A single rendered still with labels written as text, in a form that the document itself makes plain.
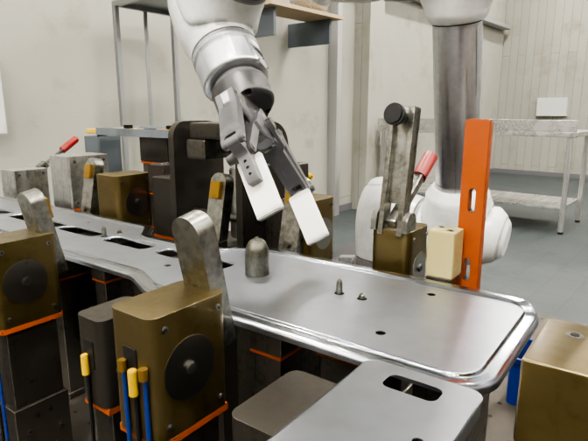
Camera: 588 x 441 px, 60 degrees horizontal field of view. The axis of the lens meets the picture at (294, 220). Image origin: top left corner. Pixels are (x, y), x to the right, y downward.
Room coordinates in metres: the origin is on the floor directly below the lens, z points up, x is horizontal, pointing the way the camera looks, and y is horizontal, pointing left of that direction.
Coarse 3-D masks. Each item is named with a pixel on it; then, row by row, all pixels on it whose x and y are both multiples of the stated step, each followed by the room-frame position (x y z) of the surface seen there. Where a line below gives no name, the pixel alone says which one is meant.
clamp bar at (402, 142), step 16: (384, 112) 0.68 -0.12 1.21; (400, 112) 0.66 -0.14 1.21; (416, 112) 0.69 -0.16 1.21; (400, 128) 0.70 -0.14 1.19; (416, 128) 0.69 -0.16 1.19; (400, 144) 0.70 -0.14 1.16; (416, 144) 0.69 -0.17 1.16; (400, 160) 0.69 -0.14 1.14; (384, 176) 0.69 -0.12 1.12; (400, 176) 0.69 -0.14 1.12; (384, 192) 0.69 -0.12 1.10; (400, 192) 0.68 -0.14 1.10; (384, 208) 0.68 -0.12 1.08; (400, 208) 0.67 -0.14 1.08; (384, 224) 0.68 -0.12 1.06; (400, 224) 0.66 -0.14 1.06
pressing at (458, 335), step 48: (96, 240) 0.82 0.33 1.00; (144, 240) 0.82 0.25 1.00; (144, 288) 0.60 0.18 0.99; (240, 288) 0.59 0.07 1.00; (288, 288) 0.59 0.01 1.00; (384, 288) 0.59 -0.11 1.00; (432, 288) 0.59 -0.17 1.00; (288, 336) 0.46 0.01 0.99; (336, 336) 0.45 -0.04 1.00; (384, 336) 0.45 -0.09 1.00; (432, 336) 0.45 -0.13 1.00; (480, 336) 0.45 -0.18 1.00; (528, 336) 0.47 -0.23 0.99; (480, 384) 0.37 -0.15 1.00
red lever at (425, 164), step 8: (424, 152) 0.78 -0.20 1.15; (432, 152) 0.77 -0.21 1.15; (424, 160) 0.76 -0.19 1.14; (432, 160) 0.76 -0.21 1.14; (416, 168) 0.75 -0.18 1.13; (424, 168) 0.75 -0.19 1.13; (416, 176) 0.74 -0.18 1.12; (424, 176) 0.74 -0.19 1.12; (416, 184) 0.72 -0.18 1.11; (416, 192) 0.73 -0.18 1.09; (392, 216) 0.68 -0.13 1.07; (392, 224) 0.67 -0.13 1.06
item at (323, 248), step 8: (320, 200) 0.80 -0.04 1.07; (328, 200) 0.82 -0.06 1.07; (320, 208) 0.80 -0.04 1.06; (328, 208) 0.82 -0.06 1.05; (328, 216) 0.82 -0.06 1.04; (328, 224) 0.82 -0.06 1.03; (328, 232) 0.82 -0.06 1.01; (304, 240) 0.78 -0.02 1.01; (328, 240) 0.82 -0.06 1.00; (304, 248) 0.78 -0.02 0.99; (312, 248) 0.79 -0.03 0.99; (320, 248) 0.80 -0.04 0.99; (328, 248) 0.82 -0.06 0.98; (320, 256) 0.81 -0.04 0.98; (328, 256) 0.82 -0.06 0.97
